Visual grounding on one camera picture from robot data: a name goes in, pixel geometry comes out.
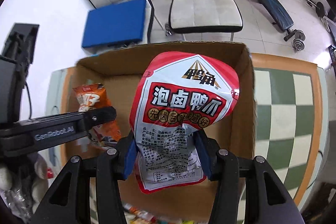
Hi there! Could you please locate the red white duck feet packet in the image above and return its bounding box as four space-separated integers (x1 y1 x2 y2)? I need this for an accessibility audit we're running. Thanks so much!
129 51 240 194

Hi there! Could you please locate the orange panda snack packet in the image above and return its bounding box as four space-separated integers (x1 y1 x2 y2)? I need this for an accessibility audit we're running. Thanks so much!
73 83 121 148

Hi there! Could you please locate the blue cushion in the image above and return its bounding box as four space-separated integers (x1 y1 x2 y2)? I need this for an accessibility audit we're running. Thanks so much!
81 0 147 48

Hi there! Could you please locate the cardboard box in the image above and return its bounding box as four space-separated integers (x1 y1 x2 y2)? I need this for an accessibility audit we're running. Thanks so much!
60 42 255 222

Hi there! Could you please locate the checkered table mat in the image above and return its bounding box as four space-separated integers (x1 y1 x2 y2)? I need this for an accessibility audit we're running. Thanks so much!
46 53 328 209

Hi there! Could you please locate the dark blue sit-up bench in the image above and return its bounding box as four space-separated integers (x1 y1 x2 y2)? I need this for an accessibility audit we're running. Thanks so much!
227 0 295 32

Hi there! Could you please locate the chrome dumbbell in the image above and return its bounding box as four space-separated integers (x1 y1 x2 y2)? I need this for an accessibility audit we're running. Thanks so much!
284 30 306 52

